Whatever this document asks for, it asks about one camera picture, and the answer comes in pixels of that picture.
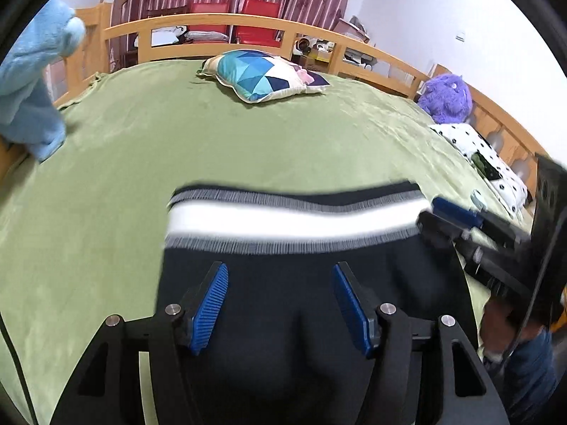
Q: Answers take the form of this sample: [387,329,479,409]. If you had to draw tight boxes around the dark wooden chair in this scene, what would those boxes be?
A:
[146,5,189,21]

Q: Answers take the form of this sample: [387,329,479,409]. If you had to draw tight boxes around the green fleece blanket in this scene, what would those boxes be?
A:
[0,59,532,425]

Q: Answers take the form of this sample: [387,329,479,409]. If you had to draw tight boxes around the wooden bed frame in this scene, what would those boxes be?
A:
[0,2,550,196]

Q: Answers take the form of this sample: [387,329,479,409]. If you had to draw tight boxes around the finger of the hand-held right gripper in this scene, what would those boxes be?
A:
[416,211,478,254]
[432,197,531,248]

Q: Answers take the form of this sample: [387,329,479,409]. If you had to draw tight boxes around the light blue plush toy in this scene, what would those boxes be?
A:
[0,0,87,163]

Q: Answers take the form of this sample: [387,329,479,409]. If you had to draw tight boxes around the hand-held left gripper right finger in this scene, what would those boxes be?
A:
[333,262,510,425]

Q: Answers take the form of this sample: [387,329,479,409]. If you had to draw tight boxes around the black pants with white stripe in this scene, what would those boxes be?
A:
[153,180,483,425]

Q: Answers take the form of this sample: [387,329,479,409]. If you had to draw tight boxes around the wooden coat rack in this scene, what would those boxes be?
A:
[102,0,134,72]

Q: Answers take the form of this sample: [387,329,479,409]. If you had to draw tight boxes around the purple plush toy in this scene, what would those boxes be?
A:
[417,74,473,125]

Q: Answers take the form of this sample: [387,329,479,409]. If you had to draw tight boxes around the red chair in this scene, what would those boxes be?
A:
[188,2,231,45]
[233,0,284,49]

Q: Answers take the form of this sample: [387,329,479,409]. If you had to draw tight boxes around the person's right forearm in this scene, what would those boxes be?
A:
[503,325,560,425]

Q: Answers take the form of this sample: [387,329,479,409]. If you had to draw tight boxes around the white floral print pillow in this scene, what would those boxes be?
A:
[429,123,530,213]

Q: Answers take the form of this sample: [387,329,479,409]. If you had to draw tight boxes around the black cable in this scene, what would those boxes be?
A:
[0,316,40,425]
[500,230,554,366]

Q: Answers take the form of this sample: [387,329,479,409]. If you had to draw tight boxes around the blue geometric patchwork pillow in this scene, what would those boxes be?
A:
[196,49,331,104]

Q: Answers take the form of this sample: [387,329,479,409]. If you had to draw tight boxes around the cluttered desk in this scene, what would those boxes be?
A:
[292,15,399,81]

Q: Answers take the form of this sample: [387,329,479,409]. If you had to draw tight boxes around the person's right hand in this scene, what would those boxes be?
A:
[482,297,539,360]

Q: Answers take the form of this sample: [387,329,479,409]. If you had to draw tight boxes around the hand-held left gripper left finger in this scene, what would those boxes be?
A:
[49,262,230,425]

